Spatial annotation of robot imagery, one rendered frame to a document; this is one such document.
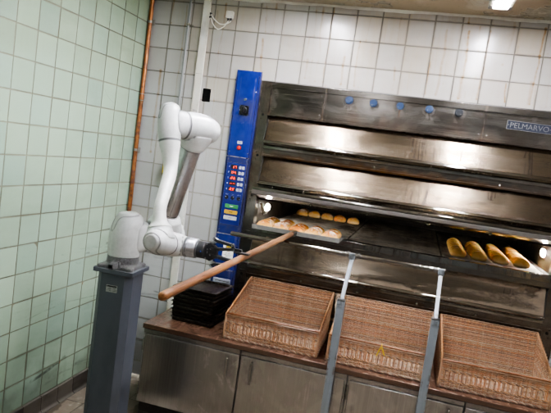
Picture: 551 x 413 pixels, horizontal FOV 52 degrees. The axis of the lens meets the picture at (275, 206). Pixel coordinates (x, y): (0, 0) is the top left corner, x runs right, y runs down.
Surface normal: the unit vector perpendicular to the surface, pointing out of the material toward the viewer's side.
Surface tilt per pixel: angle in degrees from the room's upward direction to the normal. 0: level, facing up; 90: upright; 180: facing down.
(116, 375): 90
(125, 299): 90
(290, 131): 69
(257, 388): 90
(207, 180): 90
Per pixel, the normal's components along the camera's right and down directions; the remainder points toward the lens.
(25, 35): 0.96, 0.15
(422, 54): -0.25, 0.06
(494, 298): -0.19, -0.28
